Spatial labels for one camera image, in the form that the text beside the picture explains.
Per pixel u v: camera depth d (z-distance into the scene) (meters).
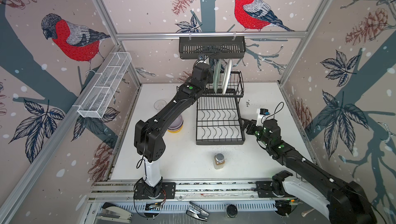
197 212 0.67
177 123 0.90
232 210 0.60
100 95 0.74
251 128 0.73
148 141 0.46
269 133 0.61
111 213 0.69
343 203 0.39
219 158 0.74
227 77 0.74
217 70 0.76
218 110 1.03
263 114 0.71
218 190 0.75
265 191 0.72
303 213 0.68
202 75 0.58
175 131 0.90
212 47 1.04
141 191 0.73
